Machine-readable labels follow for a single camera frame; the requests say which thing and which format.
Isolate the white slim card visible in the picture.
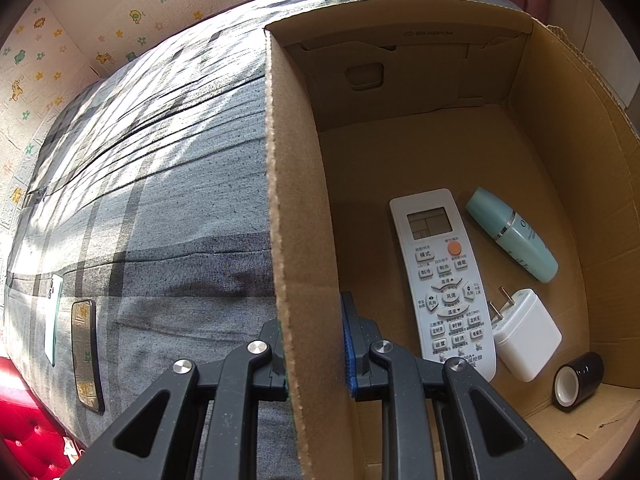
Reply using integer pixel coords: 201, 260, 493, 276
44, 274, 64, 366

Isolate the teal cosmetic bottle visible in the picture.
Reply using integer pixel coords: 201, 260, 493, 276
465, 186, 559, 284

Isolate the white charger plug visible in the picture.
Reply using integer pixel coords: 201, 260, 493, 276
487, 286, 563, 382

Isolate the white cabinet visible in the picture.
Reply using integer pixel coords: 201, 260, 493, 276
540, 0, 640, 126

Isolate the brown cardboard box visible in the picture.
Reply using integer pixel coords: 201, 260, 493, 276
263, 0, 640, 480

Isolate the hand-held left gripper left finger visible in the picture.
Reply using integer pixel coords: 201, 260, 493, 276
62, 317, 291, 480

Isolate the black phone with gold back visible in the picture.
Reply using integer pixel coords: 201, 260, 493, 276
70, 299, 106, 415

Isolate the grey plaid bedsheet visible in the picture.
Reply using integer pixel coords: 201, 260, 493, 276
0, 0, 526, 480

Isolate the white remote control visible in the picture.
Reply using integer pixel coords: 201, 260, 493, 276
389, 188, 498, 381

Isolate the red tufted headboard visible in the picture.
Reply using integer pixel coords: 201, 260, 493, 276
0, 355, 88, 480

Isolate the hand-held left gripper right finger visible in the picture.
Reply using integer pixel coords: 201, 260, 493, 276
340, 290, 576, 480

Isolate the black tape roll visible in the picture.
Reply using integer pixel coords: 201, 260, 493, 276
552, 351, 606, 413

